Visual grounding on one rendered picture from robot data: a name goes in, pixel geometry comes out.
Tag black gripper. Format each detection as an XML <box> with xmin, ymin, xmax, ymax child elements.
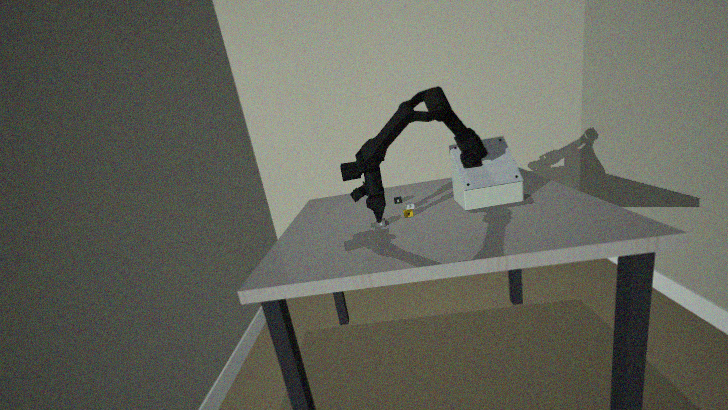
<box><xmin>364</xmin><ymin>175</ymin><xmax>386</xmax><ymax>223</ymax></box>

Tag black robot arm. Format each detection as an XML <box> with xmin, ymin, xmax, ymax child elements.
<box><xmin>340</xmin><ymin>87</ymin><xmax>488</xmax><ymax>181</ymax></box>

